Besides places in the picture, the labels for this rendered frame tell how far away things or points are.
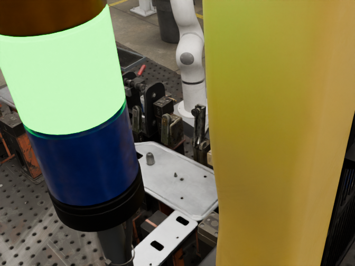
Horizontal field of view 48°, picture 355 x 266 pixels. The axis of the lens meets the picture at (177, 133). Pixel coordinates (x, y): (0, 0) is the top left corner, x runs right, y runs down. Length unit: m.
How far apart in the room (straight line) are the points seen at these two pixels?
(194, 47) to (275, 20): 1.61
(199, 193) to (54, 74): 1.20
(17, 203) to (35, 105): 1.78
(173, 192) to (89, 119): 1.18
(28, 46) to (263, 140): 0.19
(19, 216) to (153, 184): 0.72
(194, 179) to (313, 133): 1.17
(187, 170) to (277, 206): 1.14
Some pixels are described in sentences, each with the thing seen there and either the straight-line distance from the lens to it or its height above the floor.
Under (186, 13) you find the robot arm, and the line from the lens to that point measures 1.86.
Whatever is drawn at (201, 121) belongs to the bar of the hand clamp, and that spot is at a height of 1.16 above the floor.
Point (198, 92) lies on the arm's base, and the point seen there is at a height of 0.93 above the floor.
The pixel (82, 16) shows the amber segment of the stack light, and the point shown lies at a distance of 0.22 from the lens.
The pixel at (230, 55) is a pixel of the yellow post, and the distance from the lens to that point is 0.30.
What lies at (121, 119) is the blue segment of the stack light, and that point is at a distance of 0.26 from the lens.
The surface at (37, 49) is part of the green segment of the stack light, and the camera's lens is 0.22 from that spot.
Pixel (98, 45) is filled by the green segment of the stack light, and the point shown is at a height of 1.92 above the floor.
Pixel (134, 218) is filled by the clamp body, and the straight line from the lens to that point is 1.45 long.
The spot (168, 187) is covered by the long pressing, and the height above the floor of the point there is 1.00.
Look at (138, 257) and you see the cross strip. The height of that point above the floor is 1.00.
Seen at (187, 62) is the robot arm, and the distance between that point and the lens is 1.88.
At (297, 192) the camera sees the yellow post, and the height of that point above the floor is 1.77.
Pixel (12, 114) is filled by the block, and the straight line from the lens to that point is 1.98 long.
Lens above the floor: 2.01
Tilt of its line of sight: 37 degrees down
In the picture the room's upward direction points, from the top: 6 degrees counter-clockwise
